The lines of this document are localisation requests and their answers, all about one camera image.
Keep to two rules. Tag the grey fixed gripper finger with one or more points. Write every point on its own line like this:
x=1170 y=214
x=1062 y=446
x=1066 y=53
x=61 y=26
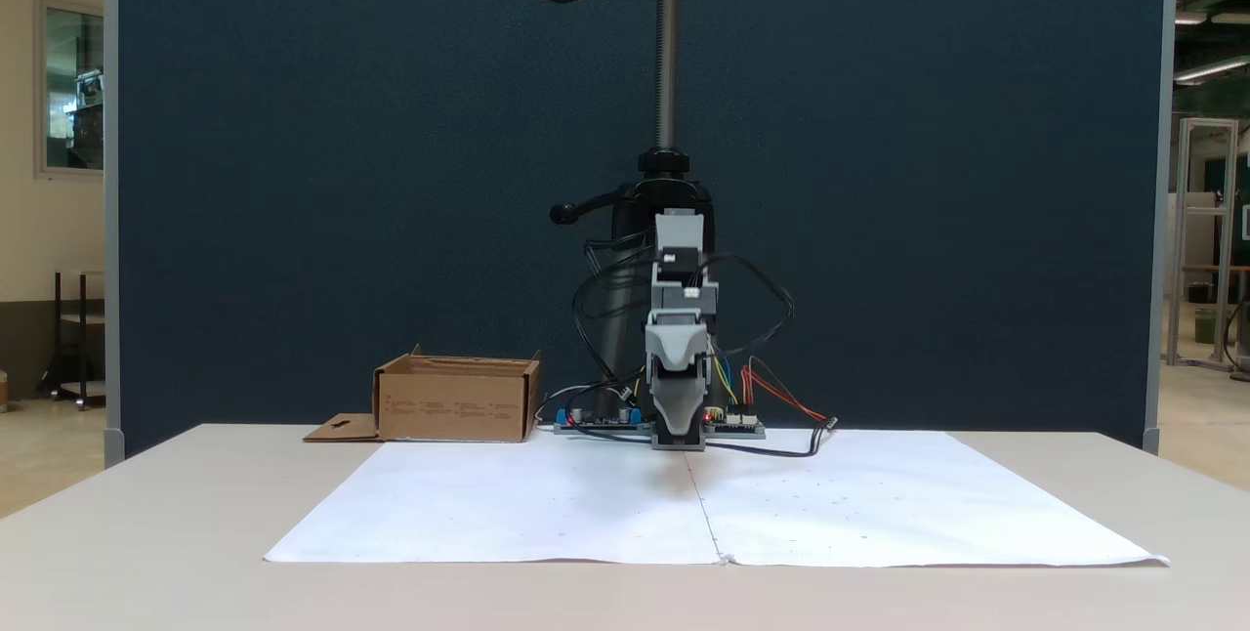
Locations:
x=679 y=367

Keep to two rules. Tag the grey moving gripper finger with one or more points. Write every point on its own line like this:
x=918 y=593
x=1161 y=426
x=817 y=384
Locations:
x=679 y=426

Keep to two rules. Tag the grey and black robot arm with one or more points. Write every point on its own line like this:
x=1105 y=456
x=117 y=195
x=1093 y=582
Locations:
x=679 y=231

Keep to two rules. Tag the green waste bin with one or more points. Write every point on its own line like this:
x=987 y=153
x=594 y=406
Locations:
x=1206 y=325

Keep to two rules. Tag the motor controller circuit board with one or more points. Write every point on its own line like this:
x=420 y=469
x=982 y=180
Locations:
x=734 y=427

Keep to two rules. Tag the blue power converter board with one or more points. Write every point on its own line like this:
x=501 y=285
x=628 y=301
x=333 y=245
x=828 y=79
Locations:
x=596 y=424

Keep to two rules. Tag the white paper sheet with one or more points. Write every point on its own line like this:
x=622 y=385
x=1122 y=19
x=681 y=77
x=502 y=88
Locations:
x=928 y=504
x=488 y=504

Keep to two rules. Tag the brown cardboard box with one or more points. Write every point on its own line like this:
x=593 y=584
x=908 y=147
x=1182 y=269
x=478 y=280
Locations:
x=449 y=406

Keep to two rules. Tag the dark blue partition panel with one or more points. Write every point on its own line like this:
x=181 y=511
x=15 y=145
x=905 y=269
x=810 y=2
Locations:
x=293 y=172

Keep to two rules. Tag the ceiling strip light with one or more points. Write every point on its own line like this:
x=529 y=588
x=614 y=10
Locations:
x=1211 y=68

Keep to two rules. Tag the dark metal shelf rack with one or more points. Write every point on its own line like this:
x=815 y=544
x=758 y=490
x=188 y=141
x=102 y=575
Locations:
x=80 y=318

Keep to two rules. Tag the black camera stand with pole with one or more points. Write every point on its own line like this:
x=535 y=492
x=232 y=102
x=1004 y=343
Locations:
x=667 y=45

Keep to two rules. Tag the aluminium profile frame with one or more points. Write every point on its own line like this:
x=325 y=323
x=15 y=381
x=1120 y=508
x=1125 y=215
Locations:
x=1187 y=221

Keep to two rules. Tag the framed wall window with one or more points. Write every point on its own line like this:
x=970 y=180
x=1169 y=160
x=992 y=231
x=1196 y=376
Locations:
x=73 y=84

